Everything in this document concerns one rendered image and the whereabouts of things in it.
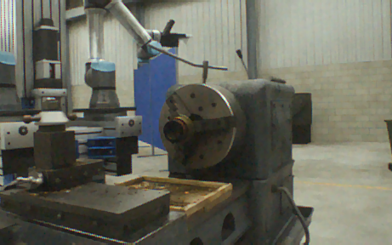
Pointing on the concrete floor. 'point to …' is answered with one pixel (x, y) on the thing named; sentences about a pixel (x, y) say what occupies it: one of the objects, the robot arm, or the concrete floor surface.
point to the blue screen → (154, 95)
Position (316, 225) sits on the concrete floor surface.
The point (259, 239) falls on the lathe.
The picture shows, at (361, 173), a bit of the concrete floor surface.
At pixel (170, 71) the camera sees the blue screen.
